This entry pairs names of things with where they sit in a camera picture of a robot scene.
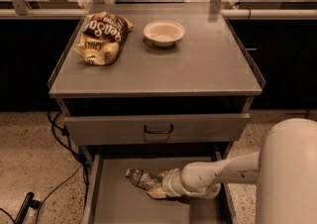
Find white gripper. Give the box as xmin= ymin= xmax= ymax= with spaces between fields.
xmin=147 ymin=168 xmax=184 ymax=199

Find clear plastic water bottle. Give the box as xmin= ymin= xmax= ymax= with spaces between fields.
xmin=126 ymin=168 xmax=160 ymax=190

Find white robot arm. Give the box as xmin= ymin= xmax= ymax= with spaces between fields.
xmin=148 ymin=118 xmax=317 ymax=224

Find open grey middle drawer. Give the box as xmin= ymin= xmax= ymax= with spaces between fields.
xmin=82 ymin=155 xmax=238 ymax=224

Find grey top drawer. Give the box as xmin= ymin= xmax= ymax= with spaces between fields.
xmin=64 ymin=113 xmax=250 ymax=146

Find grey metal drawer cabinet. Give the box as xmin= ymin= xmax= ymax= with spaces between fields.
xmin=50 ymin=3 xmax=265 ymax=161

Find black floor device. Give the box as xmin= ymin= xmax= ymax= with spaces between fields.
xmin=14 ymin=192 xmax=41 ymax=224

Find white paper bowl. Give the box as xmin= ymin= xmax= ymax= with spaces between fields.
xmin=144 ymin=21 xmax=185 ymax=48

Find brown yellow chip bag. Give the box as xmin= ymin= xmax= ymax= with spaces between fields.
xmin=74 ymin=12 xmax=134 ymax=65

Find black drawer handle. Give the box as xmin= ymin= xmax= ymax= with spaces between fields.
xmin=144 ymin=124 xmax=174 ymax=135

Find black power cable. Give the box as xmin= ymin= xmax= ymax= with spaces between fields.
xmin=0 ymin=110 xmax=91 ymax=224

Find white horizontal rail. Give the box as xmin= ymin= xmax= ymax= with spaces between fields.
xmin=0 ymin=8 xmax=317 ymax=21

